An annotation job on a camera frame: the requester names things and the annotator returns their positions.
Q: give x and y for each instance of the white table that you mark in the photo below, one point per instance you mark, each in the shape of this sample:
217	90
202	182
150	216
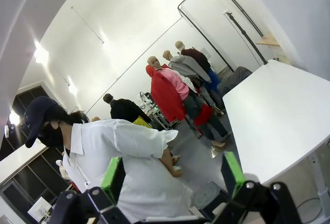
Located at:
278	120

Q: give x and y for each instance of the wooden wall shelf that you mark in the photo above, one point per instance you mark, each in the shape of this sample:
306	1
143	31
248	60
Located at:
268	40

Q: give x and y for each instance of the person in white coat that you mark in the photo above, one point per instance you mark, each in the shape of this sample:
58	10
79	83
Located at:
116	141

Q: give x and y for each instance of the mannequin with maroon top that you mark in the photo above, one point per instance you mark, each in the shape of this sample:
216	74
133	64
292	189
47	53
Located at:
196	55

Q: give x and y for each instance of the green paper scrap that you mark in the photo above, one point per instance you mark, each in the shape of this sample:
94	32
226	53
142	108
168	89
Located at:
178	168

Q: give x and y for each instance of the navy baseball cap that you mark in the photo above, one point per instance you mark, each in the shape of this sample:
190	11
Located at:
38	110

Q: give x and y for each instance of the white table leg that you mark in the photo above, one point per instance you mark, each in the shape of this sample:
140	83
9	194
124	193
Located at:
321	182

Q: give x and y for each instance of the grey fabric heap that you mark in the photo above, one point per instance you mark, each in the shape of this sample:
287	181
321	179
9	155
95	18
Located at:
237	78

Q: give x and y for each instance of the black tripod stand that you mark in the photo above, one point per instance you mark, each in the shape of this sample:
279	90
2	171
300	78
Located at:
254	47

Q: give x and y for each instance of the black face mask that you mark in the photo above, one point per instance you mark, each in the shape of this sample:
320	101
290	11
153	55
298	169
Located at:
51	135

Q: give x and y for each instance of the person's left hand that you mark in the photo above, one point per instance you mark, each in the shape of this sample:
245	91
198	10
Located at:
176	173

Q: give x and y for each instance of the black equipment cart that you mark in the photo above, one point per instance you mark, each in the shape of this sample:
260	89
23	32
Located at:
162	119

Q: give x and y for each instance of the black clothes rack frame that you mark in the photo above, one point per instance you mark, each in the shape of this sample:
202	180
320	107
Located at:
206	40

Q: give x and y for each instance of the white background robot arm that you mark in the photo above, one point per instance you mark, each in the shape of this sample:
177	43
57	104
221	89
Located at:
147	102

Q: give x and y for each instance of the person in black and yellow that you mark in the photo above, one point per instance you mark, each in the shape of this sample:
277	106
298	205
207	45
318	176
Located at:
123	110

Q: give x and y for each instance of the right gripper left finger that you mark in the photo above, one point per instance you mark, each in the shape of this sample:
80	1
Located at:
113	177

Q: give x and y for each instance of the white carton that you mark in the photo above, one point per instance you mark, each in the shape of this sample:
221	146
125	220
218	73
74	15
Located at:
38	209

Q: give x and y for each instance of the mannequin with red hoodie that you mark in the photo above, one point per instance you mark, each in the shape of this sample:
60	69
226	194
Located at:
165	95

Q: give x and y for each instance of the person's left forearm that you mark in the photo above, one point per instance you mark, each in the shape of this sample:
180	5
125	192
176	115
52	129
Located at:
167	158

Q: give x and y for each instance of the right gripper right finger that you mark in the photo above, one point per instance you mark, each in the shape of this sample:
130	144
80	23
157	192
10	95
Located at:
233	175

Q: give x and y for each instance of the dark plastic stool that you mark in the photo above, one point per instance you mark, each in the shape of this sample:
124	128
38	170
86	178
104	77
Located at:
206	195

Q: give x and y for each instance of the bald mannequin head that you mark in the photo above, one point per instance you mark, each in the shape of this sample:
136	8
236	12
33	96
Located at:
96	119

